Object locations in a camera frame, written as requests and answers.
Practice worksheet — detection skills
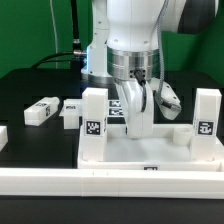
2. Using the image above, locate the white sheet with fiducial markers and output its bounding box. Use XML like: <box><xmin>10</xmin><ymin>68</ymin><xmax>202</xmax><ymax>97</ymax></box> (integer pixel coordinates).
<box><xmin>60</xmin><ymin>99</ymin><xmax>123</xmax><ymax>118</ymax></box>

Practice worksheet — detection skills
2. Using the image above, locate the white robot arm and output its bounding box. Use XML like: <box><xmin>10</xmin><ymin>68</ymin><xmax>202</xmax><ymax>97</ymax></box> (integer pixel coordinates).
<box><xmin>82</xmin><ymin>0</ymin><xmax>219</xmax><ymax>139</ymax></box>

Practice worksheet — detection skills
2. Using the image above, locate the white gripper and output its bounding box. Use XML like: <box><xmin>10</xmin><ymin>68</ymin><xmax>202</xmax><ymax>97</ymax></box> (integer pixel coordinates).
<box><xmin>115</xmin><ymin>79</ymin><xmax>182</xmax><ymax>139</ymax></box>

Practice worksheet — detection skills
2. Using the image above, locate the white front barrier rail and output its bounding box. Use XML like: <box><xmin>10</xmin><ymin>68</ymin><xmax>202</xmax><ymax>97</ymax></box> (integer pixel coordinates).
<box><xmin>0</xmin><ymin>168</ymin><xmax>224</xmax><ymax>199</ymax></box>

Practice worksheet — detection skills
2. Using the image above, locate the white desk top tray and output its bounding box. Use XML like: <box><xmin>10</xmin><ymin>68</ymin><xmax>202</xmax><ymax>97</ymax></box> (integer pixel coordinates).
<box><xmin>77</xmin><ymin>124</ymin><xmax>224</xmax><ymax>172</ymax></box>

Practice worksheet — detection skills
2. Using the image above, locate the thin white cable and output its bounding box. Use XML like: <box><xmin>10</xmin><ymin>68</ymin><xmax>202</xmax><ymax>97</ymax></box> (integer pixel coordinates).
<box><xmin>49</xmin><ymin>0</ymin><xmax>59</xmax><ymax>70</ymax></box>

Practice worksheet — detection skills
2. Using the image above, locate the black cable with connector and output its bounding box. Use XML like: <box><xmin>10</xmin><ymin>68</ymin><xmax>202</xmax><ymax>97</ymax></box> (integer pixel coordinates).
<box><xmin>30</xmin><ymin>0</ymin><xmax>88</xmax><ymax>70</ymax></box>

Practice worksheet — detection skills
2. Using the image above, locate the white block at left edge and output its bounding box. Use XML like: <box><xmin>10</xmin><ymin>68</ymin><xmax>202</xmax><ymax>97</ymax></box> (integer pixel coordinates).
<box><xmin>0</xmin><ymin>126</ymin><xmax>8</xmax><ymax>151</ymax></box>

